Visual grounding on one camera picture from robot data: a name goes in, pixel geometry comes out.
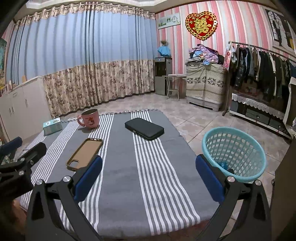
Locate blue plastic bag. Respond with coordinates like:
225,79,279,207
218,162,228,170

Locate light blue tissue box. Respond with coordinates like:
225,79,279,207
43,118,63,136

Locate white low cabinet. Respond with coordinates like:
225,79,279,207
1,76,52,140

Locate pink metal mug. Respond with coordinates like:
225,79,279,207
77,109,99,128

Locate turquoise plastic basket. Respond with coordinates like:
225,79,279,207
202,126,266,183

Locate grey striped table cloth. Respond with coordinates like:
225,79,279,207
32,109,218,238

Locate low lace covered bench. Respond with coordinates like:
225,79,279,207
229,93,292,139

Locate black zip case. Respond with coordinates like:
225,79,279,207
125,118,165,141

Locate blue floral curtain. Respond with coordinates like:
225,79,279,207
6,1,157,117

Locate cloth covered cabinet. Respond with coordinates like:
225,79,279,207
186,62,227,111

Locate clothes rack with garments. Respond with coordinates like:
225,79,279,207
223,41,295,120

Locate grey water dispenser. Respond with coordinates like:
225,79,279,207
154,57,173,96

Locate small metal side table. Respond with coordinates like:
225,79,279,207
163,74,187,100

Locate blue covered water bottle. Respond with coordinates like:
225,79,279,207
158,40,171,57

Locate pile of clothes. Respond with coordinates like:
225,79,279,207
185,44,225,65

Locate framed wall picture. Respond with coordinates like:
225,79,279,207
265,8,295,53

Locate landscape wall poster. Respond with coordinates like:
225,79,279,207
157,13,181,29

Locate red heart wall ornament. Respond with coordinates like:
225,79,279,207
185,11,218,41

